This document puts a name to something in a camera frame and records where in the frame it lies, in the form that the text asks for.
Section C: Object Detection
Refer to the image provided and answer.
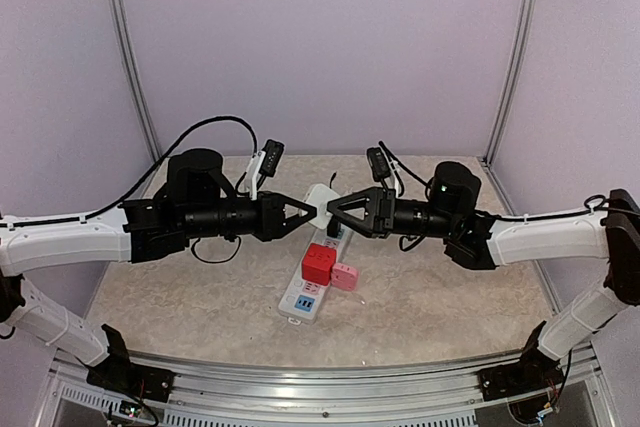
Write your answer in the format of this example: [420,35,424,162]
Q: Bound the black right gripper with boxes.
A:
[326,186,458,240]

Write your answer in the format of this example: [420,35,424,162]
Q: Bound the white plug adapter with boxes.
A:
[303,183,340,230]

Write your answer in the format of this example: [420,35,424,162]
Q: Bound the pink cube plug adapter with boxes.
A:
[330,263,359,291]

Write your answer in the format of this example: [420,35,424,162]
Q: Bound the white multicolour power strip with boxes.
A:
[278,226,353,325]

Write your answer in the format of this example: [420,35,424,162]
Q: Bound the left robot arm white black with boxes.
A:
[1,148,317,392]

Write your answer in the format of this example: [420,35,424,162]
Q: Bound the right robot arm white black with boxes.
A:
[327,161,639,391]

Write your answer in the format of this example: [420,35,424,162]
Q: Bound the red cube socket adapter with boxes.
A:
[301,243,337,286]

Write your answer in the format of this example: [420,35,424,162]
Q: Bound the small circuit board with led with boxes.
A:
[117,400,143,419]

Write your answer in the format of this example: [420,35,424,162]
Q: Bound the black power adapter with cable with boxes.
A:
[326,172,342,239]

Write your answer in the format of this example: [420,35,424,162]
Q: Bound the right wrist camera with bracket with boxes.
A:
[366,146,405,198]

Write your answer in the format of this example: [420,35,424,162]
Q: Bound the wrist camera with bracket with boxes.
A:
[366,146,405,198]
[243,139,285,200]

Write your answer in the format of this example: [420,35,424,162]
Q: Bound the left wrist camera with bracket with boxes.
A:
[243,139,285,200]

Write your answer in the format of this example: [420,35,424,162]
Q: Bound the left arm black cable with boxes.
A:
[0,115,259,264]

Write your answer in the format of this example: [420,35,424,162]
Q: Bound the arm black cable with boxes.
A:
[0,115,259,264]
[377,141,621,253]

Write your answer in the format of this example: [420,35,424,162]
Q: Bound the right aluminium frame post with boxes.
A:
[483,0,536,168]

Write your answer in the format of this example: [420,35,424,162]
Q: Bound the aluminium frame post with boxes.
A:
[483,0,536,168]
[108,0,162,161]

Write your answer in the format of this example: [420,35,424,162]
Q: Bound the front aluminium rail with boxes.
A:
[33,344,620,426]

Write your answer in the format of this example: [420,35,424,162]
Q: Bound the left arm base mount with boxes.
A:
[86,359,176,403]

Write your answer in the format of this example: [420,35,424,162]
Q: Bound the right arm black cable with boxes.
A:
[377,141,621,253]

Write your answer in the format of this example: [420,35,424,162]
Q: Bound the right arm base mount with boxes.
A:
[477,360,564,401]

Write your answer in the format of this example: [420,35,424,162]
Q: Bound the left aluminium frame post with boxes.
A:
[108,0,162,161]

